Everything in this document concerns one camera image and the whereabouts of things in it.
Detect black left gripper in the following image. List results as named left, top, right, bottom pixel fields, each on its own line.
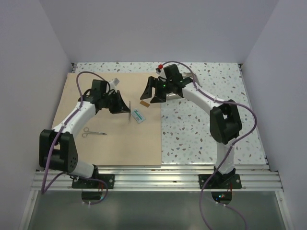
left=101, top=90, right=130, bottom=114

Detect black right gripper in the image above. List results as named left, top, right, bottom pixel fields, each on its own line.
left=141, top=76, right=173, bottom=104

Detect small metal scissors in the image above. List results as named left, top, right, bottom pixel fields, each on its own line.
left=82, top=127, right=107, bottom=138

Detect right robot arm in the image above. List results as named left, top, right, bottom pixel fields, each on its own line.
left=140, top=63, right=242, bottom=188

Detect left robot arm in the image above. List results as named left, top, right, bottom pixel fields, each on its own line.
left=39, top=78, right=130, bottom=188

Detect brown adhesive bandage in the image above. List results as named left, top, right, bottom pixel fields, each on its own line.
left=140, top=100, right=150, bottom=107

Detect green white sachet packet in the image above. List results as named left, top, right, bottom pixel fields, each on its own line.
left=131, top=109, right=146, bottom=124

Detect beige wooden board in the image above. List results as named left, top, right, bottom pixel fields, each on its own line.
left=42, top=71, right=162, bottom=168

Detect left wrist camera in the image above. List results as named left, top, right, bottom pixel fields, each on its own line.
left=109, top=78, right=119, bottom=91

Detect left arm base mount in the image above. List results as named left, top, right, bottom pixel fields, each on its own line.
left=71, top=173, right=115, bottom=189

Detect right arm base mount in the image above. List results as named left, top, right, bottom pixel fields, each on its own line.
left=204, top=169, right=242, bottom=189

